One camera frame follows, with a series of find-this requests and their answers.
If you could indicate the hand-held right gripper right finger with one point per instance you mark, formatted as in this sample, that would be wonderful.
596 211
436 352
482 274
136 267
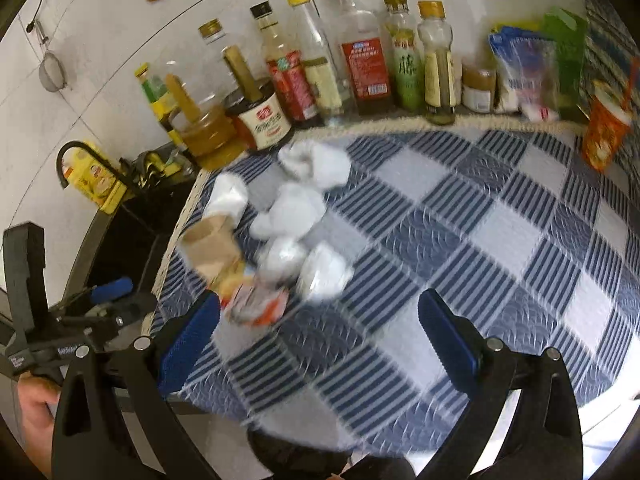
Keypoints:
447 335

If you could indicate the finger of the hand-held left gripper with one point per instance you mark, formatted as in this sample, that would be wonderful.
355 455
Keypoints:
112 288
135 307

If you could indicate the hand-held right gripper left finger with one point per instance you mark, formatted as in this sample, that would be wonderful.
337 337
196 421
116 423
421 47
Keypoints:
192 345

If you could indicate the red orange snack wrapper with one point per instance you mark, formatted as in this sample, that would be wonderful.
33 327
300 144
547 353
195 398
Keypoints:
255 302

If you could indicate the brown paper cup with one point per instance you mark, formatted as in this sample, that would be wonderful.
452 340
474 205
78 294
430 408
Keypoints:
212 245

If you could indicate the white tissue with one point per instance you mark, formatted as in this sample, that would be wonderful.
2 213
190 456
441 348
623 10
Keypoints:
295 212
315 162
282 260
325 272
227 200

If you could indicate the person's left hand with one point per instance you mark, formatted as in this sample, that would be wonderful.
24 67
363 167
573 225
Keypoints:
35 410

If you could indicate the black sink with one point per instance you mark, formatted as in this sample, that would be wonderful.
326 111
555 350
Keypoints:
135 240

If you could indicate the yellow packet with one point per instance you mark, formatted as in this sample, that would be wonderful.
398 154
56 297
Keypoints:
92 177

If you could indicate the blue white checked cloth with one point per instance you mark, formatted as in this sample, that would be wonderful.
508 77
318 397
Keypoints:
450 220

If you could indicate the black yellow object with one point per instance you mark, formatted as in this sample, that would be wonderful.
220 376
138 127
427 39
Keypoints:
155 165

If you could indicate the black faucet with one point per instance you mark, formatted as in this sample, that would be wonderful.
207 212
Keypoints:
65 152

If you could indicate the honey jar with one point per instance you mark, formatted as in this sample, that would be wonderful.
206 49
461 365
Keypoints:
210 137

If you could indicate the small green bottle yellow cap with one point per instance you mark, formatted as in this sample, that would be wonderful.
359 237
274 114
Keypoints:
152 97

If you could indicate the metal mesh strainer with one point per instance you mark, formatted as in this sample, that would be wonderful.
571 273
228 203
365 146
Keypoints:
51 74

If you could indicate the dark jar white label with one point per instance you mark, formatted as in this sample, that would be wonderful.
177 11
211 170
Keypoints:
262 122

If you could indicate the small white packet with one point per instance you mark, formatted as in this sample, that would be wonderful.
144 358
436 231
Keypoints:
539 112

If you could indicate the small jar tan label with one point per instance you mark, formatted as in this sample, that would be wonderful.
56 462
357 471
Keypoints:
479 87

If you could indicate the clear glass bottle gold cap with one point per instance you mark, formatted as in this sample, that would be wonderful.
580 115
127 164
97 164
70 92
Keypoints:
212 57

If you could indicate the orange snack box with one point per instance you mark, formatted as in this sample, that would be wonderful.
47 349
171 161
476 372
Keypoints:
605 130

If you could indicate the gold cap bottle green label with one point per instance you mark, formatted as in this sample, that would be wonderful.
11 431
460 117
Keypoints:
404 65

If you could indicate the black cap bottle red label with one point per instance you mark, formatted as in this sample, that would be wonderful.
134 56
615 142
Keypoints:
290 77

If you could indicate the blue white plastic packet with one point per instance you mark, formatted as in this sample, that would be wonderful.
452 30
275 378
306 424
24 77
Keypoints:
525 70

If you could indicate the large clear bottle red label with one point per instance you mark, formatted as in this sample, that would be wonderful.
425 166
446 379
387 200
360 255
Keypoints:
362 55

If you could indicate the clear bottle yellow cap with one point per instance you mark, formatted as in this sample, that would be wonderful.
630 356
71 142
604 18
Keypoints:
320 60

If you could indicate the green packet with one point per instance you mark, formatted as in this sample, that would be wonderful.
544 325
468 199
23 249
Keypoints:
567 50

